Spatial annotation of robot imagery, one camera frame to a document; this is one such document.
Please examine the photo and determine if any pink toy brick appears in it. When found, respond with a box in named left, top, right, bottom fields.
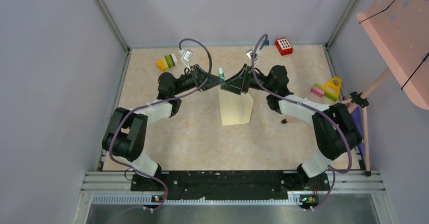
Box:
left=310, top=83, right=326, bottom=98

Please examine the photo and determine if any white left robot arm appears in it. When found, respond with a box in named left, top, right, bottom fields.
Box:
left=102, top=65, right=223, bottom=190

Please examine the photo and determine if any yellow triangle toy block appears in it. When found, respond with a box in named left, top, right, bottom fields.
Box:
left=322, top=77, right=342, bottom=102

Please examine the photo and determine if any cream yellow envelope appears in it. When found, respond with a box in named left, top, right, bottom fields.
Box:
left=218, top=88, right=254, bottom=126

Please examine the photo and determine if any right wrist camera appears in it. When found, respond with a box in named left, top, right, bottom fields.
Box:
left=246, top=49, right=260, bottom=66

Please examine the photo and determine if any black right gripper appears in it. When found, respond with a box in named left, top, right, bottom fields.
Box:
left=221, top=64, right=275, bottom=96

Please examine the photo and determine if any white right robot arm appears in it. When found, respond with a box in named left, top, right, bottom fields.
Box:
left=221, top=64, right=362, bottom=190

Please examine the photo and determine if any red grid toy block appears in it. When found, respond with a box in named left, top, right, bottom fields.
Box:
left=275, top=37, right=293, bottom=56

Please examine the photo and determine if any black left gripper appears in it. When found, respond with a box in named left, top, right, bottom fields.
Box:
left=173, top=64, right=224, bottom=96

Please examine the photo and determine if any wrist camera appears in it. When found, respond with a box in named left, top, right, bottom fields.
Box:
left=246, top=49, right=260, bottom=66
left=180, top=49, right=193, bottom=68

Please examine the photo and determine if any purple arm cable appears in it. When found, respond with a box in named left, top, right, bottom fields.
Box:
left=107, top=38, right=213, bottom=224
left=250, top=33, right=353, bottom=211

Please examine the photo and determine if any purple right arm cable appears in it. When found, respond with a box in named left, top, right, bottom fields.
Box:
left=250, top=33, right=353, bottom=211

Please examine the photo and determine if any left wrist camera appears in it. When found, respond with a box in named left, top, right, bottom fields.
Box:
left=180, top=49, right=193, bottom=68

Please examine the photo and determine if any striped toy block stack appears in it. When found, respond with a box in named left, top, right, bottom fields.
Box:
left=156, top=53, right=178, bottom=72

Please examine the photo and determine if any aluminium frame rail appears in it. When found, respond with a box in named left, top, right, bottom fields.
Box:
left=73, top=170, right=397, bottom=223

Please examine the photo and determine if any purple rolled mat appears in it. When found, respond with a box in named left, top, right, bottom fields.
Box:
left=351, top=108, right=365, bottom=156

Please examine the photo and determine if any pink music stand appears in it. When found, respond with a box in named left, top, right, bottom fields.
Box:
left=281, top=0, right=429, bottom=177

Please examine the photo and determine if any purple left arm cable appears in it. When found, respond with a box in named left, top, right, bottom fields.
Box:
left=107, top=38, right=213, bottom=224

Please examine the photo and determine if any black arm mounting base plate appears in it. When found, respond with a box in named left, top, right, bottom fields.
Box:
left=131, top=170, right=330, bottom=201

